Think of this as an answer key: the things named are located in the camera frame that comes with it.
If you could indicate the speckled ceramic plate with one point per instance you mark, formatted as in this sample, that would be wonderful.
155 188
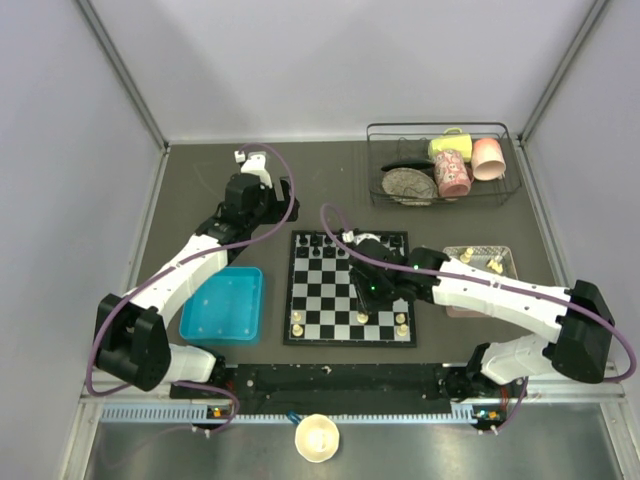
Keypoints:
409 187

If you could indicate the light pink cup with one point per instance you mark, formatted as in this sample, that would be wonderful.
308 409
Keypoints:
487 160

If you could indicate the cream white bowl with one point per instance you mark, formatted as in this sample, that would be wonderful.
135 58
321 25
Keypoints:
317 438

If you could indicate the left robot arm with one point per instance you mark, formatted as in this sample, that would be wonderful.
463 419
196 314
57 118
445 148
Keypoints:
130 339

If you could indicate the pink patterned mug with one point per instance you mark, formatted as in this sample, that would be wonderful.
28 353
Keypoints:
451 175

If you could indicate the white king piece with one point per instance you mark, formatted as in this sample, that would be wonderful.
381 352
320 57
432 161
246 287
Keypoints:
362 318

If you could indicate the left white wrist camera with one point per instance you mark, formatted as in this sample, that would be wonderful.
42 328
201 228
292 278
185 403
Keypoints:
254 163

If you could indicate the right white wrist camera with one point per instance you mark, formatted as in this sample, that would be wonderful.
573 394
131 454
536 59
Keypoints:
355 237

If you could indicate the black white chess board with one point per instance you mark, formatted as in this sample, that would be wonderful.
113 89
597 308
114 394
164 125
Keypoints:
319 288

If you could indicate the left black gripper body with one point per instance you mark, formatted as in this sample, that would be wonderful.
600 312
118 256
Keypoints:
271 211

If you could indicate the pink plastic tray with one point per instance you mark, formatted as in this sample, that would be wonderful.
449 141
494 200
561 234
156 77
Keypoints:
482 254

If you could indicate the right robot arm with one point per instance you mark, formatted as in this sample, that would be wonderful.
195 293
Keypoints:
569 329

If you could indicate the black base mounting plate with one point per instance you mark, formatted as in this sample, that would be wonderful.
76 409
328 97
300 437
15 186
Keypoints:
429 379

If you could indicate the yellow mug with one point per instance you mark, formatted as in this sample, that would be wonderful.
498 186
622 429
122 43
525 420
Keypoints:
453 138

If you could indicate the black wire dish rack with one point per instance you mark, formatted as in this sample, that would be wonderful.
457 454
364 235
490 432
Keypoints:
421 164

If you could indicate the grey cable duct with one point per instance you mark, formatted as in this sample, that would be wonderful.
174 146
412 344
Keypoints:
201 414

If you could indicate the white queen piece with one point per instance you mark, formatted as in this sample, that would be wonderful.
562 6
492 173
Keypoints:
467 255

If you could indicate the blue plastic tray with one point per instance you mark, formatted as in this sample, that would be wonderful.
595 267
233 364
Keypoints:
226 310

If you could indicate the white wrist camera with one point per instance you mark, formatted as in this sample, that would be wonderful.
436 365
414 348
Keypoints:
254 163
355 237

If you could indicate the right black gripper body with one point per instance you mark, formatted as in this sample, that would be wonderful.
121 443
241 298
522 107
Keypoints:
378 292

